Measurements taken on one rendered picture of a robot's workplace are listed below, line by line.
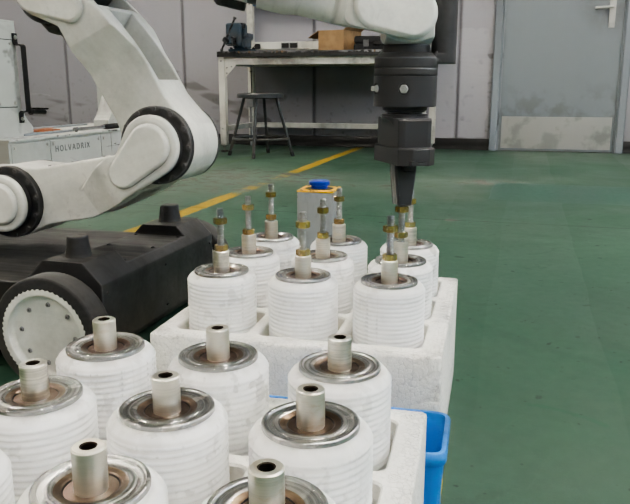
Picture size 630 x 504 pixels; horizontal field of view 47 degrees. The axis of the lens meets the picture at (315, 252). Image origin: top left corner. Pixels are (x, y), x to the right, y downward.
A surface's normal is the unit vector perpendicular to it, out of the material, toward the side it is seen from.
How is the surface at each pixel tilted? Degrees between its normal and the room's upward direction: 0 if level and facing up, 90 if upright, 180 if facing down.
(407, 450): 0
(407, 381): 90
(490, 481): 0
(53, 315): 90
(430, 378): 90
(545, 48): 90
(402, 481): 0
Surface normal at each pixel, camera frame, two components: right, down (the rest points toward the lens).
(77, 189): -0.28, 0.22
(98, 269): 0.69, -0.64
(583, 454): 0.00, -0.97
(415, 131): 0.29, 0.22
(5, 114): 0.96, 0.06
